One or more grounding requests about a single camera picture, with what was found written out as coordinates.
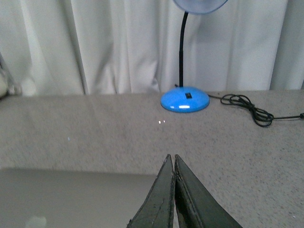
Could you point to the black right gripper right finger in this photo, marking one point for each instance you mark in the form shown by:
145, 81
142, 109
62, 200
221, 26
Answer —
195, 206

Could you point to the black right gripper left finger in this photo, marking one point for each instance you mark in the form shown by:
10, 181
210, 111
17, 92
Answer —
157, 211

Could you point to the silver laptop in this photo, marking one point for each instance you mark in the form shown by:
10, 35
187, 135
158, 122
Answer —
70, 199

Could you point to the blue desk lamp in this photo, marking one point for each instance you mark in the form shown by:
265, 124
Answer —
188, 99

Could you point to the white curtain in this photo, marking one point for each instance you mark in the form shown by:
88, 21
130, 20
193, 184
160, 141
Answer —
65, 47

